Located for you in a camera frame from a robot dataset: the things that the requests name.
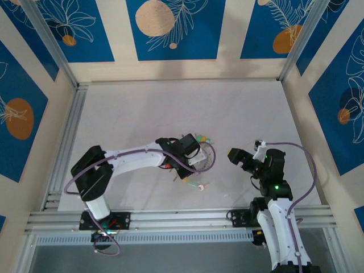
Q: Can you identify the thin black gripper wire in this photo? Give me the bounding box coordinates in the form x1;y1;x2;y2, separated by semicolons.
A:
249;174;264;197

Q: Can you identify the long aluminium base rail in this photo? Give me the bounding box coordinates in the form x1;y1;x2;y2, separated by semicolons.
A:
24;205;335;234

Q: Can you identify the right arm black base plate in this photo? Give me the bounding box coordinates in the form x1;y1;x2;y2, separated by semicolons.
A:
230;208;254;228

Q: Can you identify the grey slotted cable duct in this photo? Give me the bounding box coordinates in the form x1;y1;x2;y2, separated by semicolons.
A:
35;229;255;246

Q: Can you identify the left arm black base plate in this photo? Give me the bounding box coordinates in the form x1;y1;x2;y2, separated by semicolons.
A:
79;210;132;231

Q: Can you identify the short aluminium corner post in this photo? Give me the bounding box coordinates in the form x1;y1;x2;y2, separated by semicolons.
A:
15;233;39;273
322;227;346;273

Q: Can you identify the aluminium side rail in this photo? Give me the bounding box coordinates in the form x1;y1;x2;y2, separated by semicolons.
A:
41;84;88;212

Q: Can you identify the aluminium frame post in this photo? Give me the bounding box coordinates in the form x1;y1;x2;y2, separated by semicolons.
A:
20;0;80;88
277;0;333;83

